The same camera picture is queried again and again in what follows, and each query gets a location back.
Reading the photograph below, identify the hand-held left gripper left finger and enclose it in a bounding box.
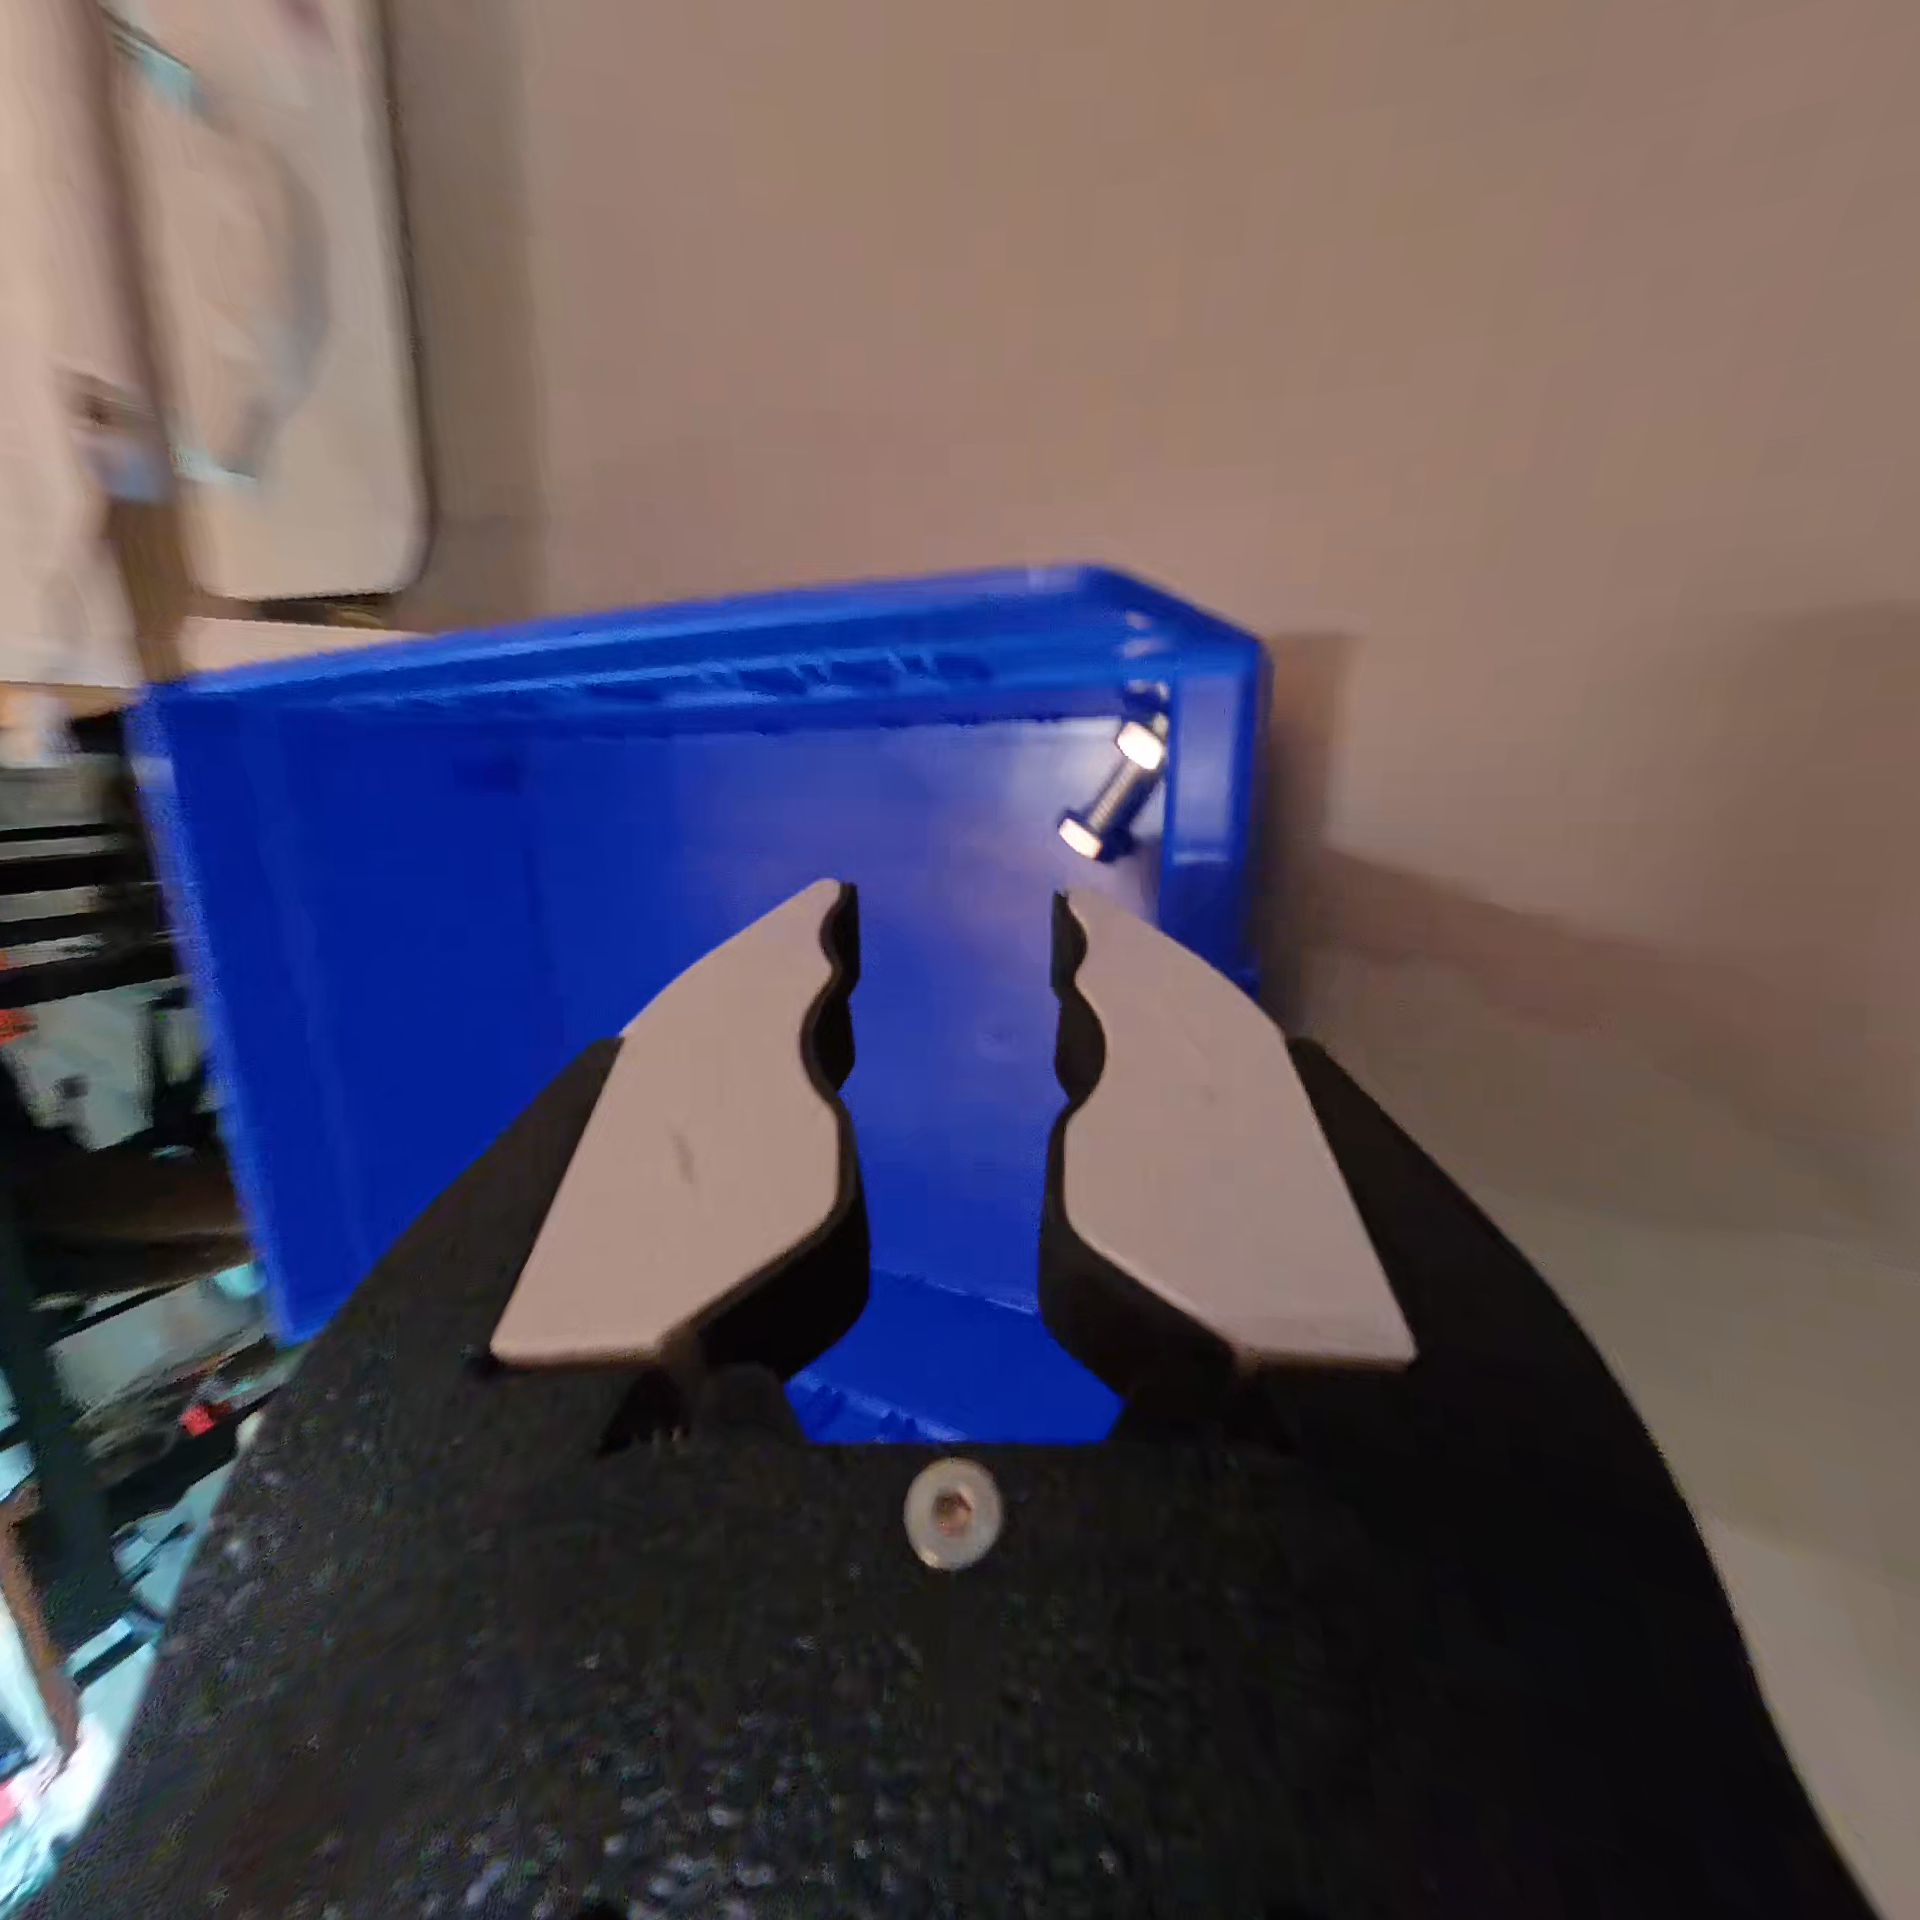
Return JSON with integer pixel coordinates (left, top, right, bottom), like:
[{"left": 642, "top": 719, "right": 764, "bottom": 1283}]
[{"left": 488, "top": 879, "right": 873, "bottom": 1373}]

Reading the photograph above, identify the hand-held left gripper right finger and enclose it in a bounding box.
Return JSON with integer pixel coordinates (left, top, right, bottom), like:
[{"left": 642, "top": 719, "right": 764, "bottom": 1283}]
[{"left": 1037, "top": 886, "right": 1420, "bottom": 1390}]

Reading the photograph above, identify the blue storage bin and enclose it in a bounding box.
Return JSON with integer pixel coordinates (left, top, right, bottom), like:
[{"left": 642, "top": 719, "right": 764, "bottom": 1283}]
[{"left": 129, "top": 562, "right": 1273, "bottom": 1450}]

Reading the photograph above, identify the grey desk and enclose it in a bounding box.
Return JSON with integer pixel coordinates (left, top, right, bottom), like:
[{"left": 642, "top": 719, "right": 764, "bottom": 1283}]
[{"left": 0, "top": 0, "right": 1920, "bottom": 1906}]

